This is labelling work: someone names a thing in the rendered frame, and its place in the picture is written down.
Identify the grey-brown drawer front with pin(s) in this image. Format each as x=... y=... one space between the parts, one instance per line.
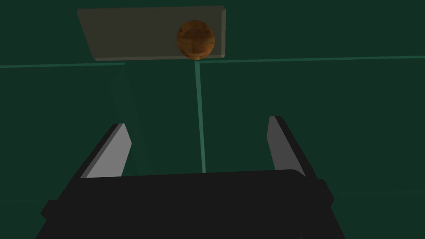
x=132 y=33

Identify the round wooden knob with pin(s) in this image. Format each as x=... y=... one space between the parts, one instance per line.
x=195 y=39

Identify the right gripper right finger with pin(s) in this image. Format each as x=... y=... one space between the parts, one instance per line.
x=282 y=152

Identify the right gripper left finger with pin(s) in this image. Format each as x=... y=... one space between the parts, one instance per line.
x=111 y=159

